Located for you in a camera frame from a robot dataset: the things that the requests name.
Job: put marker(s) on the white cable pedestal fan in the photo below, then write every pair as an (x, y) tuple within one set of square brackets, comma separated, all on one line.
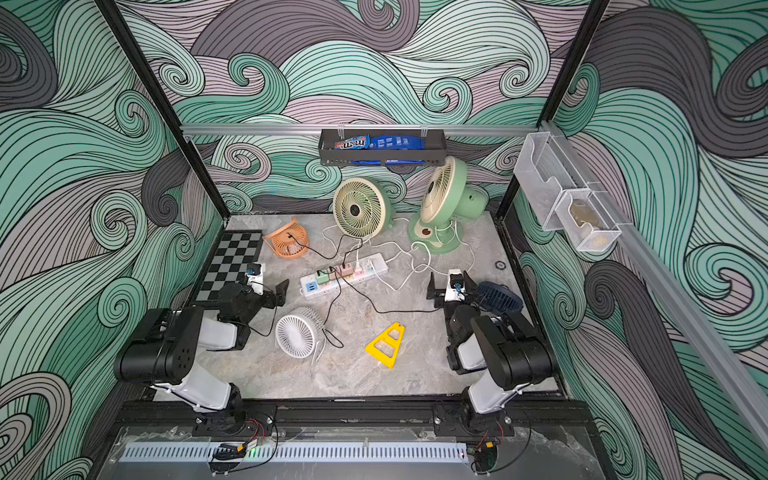
[(420, 258)]

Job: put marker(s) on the blue candy bag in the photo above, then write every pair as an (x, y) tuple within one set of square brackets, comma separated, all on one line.
[(378, 150)]

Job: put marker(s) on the pink usb charger adapter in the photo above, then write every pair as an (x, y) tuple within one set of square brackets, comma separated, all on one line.
[(347, 269)]

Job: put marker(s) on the yellow triangular plastic frame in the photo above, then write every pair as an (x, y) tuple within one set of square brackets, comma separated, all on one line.
[(385, 347)]

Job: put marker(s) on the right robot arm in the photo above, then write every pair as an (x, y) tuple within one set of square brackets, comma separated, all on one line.
[(487, 332)]

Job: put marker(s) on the white perforated cable duct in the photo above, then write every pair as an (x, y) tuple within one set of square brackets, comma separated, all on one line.
[(303, 452)]

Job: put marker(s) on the dark blue small fan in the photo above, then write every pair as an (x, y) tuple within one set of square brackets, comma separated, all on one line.
[(497, 298)]

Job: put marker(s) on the green usb charger adapter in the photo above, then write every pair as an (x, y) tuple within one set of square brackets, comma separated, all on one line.
[(322, 277)]

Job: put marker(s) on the black wall shelf basket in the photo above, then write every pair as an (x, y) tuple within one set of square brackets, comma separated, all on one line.
[(433, 155)]

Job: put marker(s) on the black white chessboard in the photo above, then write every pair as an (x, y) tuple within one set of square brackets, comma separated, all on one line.
[(226, 263)]

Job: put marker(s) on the cream green round fan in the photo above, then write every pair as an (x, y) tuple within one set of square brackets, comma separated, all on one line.
[(361, 209)]

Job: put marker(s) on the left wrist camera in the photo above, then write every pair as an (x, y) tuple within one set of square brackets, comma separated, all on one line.
[(254, 277)]

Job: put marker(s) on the white cable round fan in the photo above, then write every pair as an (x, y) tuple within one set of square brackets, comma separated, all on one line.
[(335, 237)]

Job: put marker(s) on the aluminium wall rail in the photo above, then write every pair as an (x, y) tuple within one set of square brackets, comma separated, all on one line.
[(309, 129)]

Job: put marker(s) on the black usb cable orange fan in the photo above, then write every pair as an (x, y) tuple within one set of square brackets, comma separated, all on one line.
[(308, 247)]

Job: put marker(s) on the small white desk fan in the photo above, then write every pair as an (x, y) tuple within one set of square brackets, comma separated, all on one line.
[(299, 334)]

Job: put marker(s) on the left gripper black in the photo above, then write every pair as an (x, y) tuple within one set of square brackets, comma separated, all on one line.
[(267, 294)]

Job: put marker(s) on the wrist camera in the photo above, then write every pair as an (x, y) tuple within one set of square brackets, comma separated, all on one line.
[(456, 287), (254, 277)]

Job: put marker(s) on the large green pedestal fan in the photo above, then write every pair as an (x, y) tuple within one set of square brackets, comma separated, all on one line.
[(448, 196)]

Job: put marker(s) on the small orange desk fan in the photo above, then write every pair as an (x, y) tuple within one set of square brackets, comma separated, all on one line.
[(290, 241)]

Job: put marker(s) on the small clear plastic bin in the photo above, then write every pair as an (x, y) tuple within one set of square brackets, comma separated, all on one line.
[(586, 227)]

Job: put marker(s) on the white multicolour power strip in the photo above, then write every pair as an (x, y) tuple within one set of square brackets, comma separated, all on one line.
[(309, 288)]

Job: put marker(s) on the clear plastic wall bin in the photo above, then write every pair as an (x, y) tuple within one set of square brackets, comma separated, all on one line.
[(544, 173)]

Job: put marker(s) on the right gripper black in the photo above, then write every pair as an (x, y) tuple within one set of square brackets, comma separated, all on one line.
[(444, 303)]

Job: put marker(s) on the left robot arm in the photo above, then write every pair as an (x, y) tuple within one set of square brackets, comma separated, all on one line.
[(161, 351)]

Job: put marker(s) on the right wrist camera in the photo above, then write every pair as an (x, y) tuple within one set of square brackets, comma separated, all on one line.
[(456, 287)]

